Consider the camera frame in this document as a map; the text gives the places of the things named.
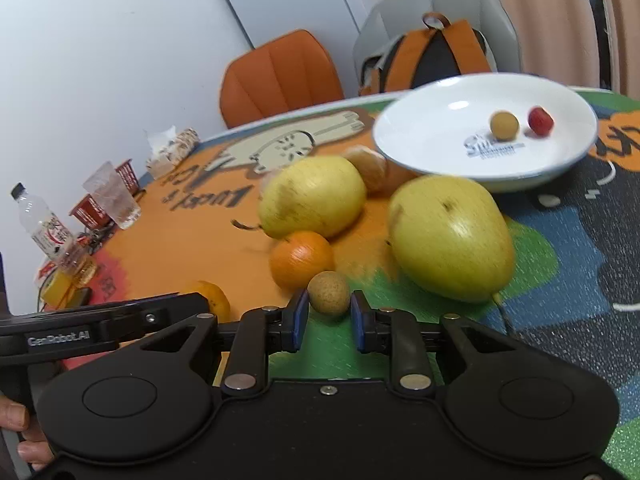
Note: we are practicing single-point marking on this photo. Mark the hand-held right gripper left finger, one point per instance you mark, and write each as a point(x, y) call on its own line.
point(300, 321)

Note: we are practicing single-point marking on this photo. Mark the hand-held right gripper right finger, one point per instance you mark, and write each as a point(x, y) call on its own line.
point(358, 322)

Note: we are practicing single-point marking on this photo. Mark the tan longan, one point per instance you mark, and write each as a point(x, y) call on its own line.
point(328, 294)
point(504, 126)

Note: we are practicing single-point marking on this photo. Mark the orange mandarin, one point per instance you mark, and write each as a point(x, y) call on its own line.
point(301, 260)
point(215, 297)

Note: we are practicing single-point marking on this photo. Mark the large yellow pear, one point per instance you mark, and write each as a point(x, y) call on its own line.
point(450, 240)

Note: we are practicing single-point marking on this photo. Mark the white round plate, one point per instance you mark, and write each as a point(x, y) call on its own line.
point(435, 130)

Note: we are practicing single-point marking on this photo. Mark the person's left hand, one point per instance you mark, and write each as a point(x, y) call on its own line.
point(12, 415)

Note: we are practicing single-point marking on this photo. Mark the small yellow box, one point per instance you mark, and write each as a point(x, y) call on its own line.
point(56, 290)

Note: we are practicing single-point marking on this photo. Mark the clear plastic water bottle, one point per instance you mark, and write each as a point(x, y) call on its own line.
point(45, 227)

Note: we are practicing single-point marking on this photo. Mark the clear drinking glass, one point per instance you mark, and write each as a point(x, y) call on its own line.
point(112, 197)

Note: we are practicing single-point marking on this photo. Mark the patterned tissue pack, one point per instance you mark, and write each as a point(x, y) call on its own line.
point(170, 152)

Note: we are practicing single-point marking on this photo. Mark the orange chair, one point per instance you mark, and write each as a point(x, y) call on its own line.
point(280, 80)

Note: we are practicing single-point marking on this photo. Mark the red cherry tomato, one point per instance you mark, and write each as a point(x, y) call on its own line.
point(541, 121)

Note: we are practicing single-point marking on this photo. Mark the orange and black backpack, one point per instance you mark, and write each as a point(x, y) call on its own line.
point(435, 60)

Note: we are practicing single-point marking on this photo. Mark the grey chair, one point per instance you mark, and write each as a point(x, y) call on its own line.
point(495, 15)

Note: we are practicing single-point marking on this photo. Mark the beige curtain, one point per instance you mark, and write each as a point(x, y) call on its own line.
point(550, 20)

